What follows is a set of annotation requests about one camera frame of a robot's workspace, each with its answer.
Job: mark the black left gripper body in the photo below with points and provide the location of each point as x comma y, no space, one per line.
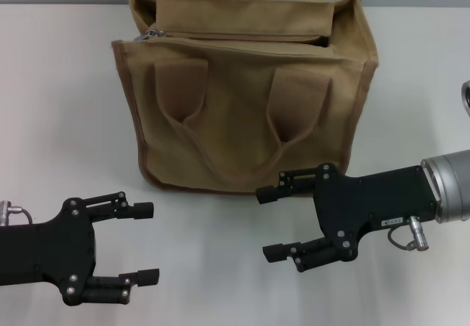
55,249

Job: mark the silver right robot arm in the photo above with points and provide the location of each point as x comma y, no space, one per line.
453,186

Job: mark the metal zipper pull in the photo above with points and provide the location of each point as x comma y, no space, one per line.
147,35

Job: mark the khaki canvas food bag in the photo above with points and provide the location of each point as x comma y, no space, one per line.
235,120

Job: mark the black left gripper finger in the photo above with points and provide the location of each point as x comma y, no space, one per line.
147,276
143,210

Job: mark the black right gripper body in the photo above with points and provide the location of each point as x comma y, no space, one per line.
371,201

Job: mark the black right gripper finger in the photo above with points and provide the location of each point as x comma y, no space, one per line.
270,194
275,252

